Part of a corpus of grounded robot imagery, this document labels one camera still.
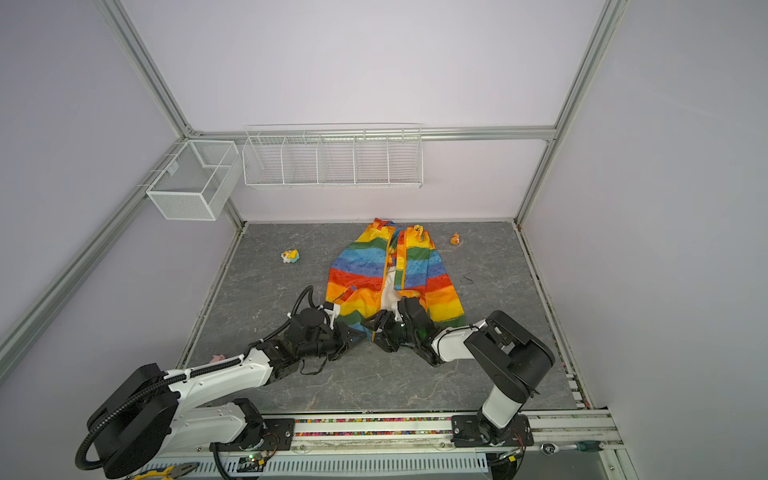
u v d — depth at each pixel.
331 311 0.79
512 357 0.46
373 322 0.81
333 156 1.00
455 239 1.13
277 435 0.74
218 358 0.85
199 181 0.98
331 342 0.71
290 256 1.05
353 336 0.81
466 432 0.74
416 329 0.70
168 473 0.68
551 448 0.70
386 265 1.02
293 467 0.77
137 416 0.41
